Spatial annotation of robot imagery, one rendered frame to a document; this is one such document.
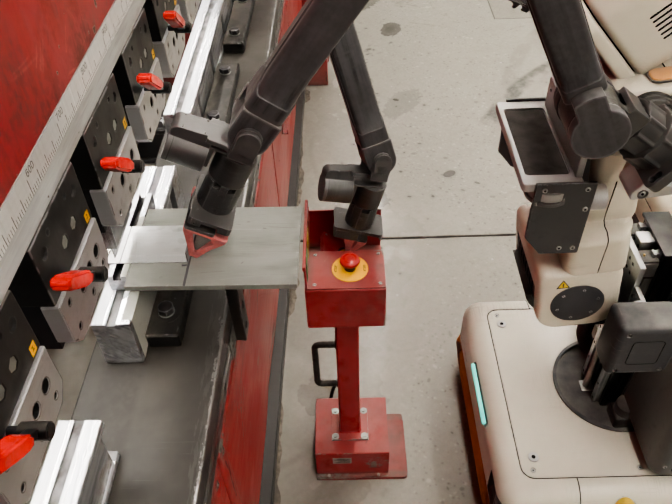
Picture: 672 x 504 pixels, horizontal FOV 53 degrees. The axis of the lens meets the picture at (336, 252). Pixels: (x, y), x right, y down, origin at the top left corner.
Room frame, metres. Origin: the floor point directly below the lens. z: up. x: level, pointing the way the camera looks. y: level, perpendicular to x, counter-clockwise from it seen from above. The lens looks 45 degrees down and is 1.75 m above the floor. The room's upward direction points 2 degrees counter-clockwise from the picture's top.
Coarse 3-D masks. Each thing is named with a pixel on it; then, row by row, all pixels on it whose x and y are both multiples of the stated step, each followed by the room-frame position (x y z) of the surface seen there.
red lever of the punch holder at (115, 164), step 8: (104, 160) 0.67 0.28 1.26; (112, 160) 0.67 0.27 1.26; (120, 160) 0.68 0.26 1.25; (128, 160) 0.70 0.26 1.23; (136, 160) 0.74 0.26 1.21; (104, 168) 0.67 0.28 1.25; (112, 168) 0.67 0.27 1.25; (120, 168) 0.68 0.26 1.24; (128, 168) 0.70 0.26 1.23; (136, 168) 0.73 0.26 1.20; (144, 168) 0.74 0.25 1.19
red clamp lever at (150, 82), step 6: (138, 78) 0.87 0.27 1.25; (144, 78) 0.87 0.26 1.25; (150, 78) 0.87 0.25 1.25; (156, 78) 0.89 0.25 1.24; (144, 84) 0.87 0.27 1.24; (150, 84) 0.87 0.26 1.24; (156, 84) 0.89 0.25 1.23; (162, 84) 0.91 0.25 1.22; (168, 84) 0.93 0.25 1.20; (144, 90) 0.93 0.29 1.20; (150, 90) 0.93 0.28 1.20; (156, 90) 0.93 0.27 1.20; (162, 90) 0.93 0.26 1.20; (168, 90) 0.93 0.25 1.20
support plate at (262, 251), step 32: (160, 224) 0.84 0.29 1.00; (256, 224) 0.83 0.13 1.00; (288, 224) 0.83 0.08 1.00; (224, 256) 0.76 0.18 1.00; (256, 256) 0.75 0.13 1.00; (288, 256) 0.75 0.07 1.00; (128, 288) 0.70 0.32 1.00; (160, 288) 0.70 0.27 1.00; (192, 288) 0.70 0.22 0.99; (224, 288) 0.70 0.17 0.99; (256, 288) 0.69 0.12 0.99; (288, 288) 0.69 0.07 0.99
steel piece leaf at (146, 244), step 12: (132, 228) 0.83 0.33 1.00; (144, 228) 0.83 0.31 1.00; (156, 228) 0.83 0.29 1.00; (168, 228) 0.83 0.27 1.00; (180, 228) 0.83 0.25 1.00; (132, 240) 0.80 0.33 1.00; (144, 240) 0.80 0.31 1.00; (156, 240) 0.80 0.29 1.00; (168, 240) 0.80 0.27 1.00; (180, 240) 0.80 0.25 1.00; (132, 252) 0.77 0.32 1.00; (144, 252) 0.77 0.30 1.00; (156, 252) 0.77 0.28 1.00; (168, 252) 0.77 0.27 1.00; (180, 252) 0.77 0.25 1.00
